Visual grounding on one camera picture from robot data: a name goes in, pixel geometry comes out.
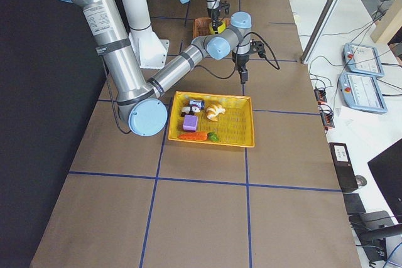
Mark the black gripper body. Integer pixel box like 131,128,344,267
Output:
232,51,249,69
207,7,221,19

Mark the yellow tape roll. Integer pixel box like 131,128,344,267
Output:
209,21,226,35

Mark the brown wicker basket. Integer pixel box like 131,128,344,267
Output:
192,17,231,38

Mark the yellow plastic basket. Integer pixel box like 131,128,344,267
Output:
168,91,254,147

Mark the toy croissant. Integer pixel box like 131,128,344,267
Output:
205,104,226,122

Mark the toy panda figure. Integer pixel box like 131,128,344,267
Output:
181,105,201,117

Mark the white mounting column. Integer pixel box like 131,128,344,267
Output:
122,0,170,70

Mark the orange toy carrot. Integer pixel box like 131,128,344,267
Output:
178,131,219,142

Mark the purple foam block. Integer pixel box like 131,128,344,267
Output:
183,114,198,132

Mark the orange power strip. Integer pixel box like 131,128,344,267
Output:
320,109,335,130
314,87,327,104

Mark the lower teach pendant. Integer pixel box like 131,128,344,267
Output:
339,72,388,114

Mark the teach pendant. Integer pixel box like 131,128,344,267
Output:
339,72,388,114
344,43,384,78

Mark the upper teach pendant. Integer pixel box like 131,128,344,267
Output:
344,43,384,78

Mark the black rectangular box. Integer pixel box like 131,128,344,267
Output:
329,142,358,193

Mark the black monitor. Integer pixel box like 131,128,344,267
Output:
368,141,402,223

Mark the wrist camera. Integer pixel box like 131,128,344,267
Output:
250,40,266,59
219,1,231,15

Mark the camera black cable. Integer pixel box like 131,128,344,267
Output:
195,31,281,80

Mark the aluminium frame post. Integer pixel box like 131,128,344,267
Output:
301,0,340,64

